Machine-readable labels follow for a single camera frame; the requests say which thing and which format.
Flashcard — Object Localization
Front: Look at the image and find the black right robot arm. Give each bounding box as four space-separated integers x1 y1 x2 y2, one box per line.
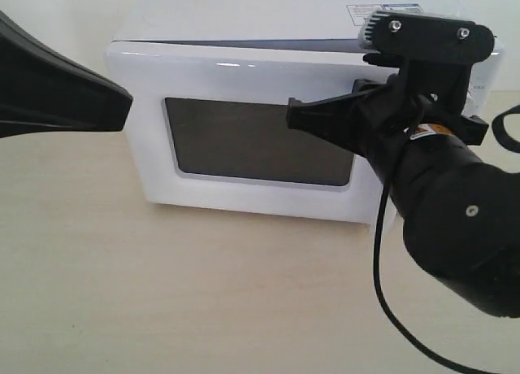
287 61 519 318

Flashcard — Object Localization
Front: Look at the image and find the black camera cable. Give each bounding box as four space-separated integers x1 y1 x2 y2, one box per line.
373 117 472 374

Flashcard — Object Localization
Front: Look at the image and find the white Midea microwave body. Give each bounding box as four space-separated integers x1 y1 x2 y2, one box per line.
106 0 478 127

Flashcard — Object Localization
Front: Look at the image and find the white microwave door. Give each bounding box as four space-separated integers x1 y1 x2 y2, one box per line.
106 41 388 224

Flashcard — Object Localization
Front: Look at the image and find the blue label sticker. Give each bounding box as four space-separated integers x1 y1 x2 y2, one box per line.
382 3 423 14

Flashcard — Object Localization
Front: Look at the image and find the white label sticker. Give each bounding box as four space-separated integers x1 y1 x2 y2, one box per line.
346 4 383 26

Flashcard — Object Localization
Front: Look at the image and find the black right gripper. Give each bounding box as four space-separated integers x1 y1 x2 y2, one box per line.
286 56 490 188

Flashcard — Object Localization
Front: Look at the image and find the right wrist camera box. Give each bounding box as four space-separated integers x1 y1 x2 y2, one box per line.
357 10 495 67

